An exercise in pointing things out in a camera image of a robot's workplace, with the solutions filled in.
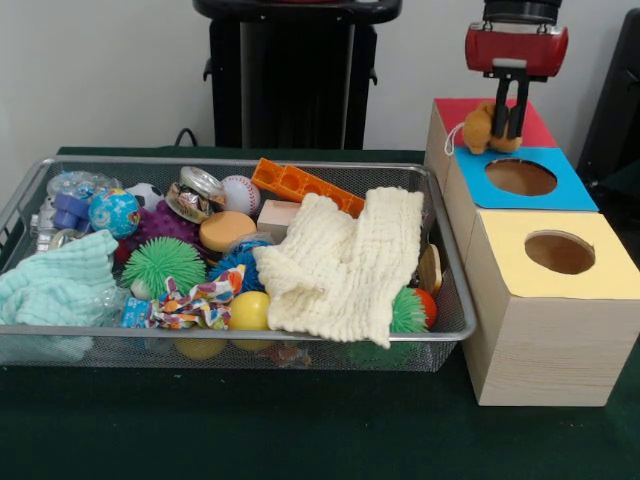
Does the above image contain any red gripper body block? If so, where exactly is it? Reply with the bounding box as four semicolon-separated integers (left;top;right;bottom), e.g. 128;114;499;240
464;20;571;84

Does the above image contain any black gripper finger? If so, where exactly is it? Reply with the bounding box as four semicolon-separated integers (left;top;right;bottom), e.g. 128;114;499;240
491;75;511;138
508;75;530;140

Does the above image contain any tan plush toy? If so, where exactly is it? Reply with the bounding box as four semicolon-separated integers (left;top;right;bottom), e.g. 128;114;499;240
443;99;524;157

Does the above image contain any wooden box with three holes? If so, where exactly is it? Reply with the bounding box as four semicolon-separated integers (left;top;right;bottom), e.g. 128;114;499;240
424;97;640;407

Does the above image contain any clear mesh bin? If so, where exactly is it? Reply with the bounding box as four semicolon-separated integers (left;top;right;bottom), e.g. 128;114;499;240
0;155;479;372

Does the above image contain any black chair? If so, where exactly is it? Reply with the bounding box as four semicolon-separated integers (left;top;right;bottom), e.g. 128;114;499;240
577;7;640;186

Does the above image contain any dark green table cloth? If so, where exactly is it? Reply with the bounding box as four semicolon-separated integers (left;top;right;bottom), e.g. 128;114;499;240
597;159;640;241
0;145;640;480

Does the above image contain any orange plastic block tray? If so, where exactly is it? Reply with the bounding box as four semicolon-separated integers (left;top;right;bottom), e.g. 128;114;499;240
251;157;368;219

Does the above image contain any cream knitted cloth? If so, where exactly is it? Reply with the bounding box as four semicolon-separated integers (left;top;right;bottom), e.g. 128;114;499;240
253;187;426;350

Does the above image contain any yellow ball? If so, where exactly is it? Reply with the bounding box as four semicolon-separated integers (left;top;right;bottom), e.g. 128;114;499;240
228;291;272;332

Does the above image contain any purple bumpy ball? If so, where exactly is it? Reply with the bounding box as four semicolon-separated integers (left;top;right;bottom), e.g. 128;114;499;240
119;199;201;252

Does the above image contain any colourful patterned cloth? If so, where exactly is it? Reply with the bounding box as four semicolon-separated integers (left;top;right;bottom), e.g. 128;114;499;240
149;263;248;331

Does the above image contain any small soccer ball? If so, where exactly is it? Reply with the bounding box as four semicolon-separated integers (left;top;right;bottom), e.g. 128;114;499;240
124;182;166;209

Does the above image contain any green spiky toy with eyes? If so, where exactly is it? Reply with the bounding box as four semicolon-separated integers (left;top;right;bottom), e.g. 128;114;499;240
121;237;208;299

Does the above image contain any small globe ball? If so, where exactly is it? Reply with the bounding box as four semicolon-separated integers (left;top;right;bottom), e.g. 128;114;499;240
88;188;143;241

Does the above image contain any silver drink can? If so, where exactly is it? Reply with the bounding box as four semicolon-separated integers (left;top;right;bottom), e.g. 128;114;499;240
48;228;87;250

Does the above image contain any light blue cloth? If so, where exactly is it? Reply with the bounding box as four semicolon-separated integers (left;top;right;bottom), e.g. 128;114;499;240
0;229;120;327

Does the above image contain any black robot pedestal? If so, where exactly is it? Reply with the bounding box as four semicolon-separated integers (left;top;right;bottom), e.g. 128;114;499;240
192;0;404;150

